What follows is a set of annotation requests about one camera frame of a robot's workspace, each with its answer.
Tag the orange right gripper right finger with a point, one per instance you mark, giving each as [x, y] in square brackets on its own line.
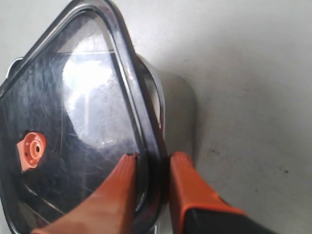
[196, 208]

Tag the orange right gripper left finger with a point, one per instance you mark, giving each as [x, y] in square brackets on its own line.
[110, 209]

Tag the dark transparent lunch box lid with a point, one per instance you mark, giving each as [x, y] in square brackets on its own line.
[69, 109]

